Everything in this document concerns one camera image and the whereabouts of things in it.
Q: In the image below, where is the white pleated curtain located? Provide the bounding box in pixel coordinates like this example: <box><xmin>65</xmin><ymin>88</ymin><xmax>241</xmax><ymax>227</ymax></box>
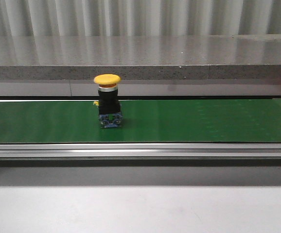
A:
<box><xmin>0</xmin><ymin>0</ymin><xmax>281</xmax><ymax>36</ymax></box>

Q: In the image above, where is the grey stone counter slab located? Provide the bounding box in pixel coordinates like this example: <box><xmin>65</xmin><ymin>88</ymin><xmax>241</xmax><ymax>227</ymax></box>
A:
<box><xmin>0</xmin><ymin>34</ymin><xmax>281</xmax><ymax>98</ymax></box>

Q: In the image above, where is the aluminium conveyor front rail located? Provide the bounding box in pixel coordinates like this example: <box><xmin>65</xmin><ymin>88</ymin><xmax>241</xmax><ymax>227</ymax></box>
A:
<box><xmin>0</xmin><ymin>143</ymin><xmax>281</xmax><ymax>167</ymax></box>

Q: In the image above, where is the green conveyor belt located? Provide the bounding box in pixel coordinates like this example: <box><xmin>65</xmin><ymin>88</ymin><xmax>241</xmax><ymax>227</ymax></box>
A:
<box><xmin>0</xmin><ymin>99</ymin><xmax>281</xmax><ymax>143</ymax></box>

